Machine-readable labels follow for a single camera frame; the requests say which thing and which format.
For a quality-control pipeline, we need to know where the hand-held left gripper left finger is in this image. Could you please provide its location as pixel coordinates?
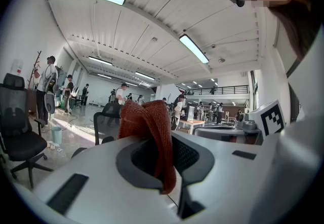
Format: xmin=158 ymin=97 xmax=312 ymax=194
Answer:
xmin=15 ymin=136 xmax=182 ymax=224

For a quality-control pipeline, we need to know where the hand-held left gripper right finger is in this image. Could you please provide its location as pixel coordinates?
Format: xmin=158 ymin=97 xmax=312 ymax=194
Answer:
xmin=172 ymin=131 xmax=279 ymax=224

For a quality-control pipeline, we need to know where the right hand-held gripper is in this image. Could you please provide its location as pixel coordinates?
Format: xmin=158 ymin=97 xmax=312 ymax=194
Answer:
xmin=194 ymin=100 xmax=287 ymax=145

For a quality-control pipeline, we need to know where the black chair armrest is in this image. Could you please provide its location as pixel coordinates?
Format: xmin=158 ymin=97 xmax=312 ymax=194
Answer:
xmin=71 ymin=146 xmax=88 ymax=159

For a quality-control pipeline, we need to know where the orange knitted cloth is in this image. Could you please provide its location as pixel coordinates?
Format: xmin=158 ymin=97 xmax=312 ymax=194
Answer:
xmin=118 ymin=99 xmax=177 ymax=195

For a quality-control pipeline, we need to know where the white table wooden top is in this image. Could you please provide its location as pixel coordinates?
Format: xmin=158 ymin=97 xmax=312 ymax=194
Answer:
xmin=178 ymin=119 xmax=206 ymax=135

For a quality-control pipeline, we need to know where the black balcony railing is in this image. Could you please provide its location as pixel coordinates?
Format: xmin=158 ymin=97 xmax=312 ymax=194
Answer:
xmin=184 ymin=85 xmax=250 ymax=96

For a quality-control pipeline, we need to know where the window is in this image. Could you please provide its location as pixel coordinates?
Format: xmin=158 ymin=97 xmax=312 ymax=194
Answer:
xmin=250 ymin=70 xmax=259 ymax=111

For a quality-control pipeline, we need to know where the pile of paper scraps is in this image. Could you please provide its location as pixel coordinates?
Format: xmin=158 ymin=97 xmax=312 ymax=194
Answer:
xmin=46 ymin=141 xmax=63 ymax=153

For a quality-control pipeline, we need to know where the pale green trash bin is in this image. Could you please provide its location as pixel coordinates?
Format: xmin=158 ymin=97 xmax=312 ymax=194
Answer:
xmin=50 ymin=126 xmax=62 ymax=145

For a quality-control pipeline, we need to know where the black mesh office chair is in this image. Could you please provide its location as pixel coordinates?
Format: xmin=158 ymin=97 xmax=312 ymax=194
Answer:
xmin=93 ymin=102 xmax=123 ymax=145
xmin=0 ymin=72 xmax=54 ymax=190

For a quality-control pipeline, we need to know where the person's white shirt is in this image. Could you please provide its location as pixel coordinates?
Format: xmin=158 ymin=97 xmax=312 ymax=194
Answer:
xmin=263 ymin=25 xmax=324 ymax=224

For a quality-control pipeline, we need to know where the brown wooden cabinet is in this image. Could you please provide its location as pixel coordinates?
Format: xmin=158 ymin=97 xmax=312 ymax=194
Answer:
xmin=27 ymin=88 xmax=38 ymax=112

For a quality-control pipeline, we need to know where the wooden coat rack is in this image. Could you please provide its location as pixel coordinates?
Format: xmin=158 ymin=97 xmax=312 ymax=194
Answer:
xmin=27 ymin=50 xmax=43 ymax=90

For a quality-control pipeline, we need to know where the white wall sign red stripe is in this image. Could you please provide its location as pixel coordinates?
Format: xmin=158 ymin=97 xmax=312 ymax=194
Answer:
xmin=10 ymin=58 xmax=24 ymax=74

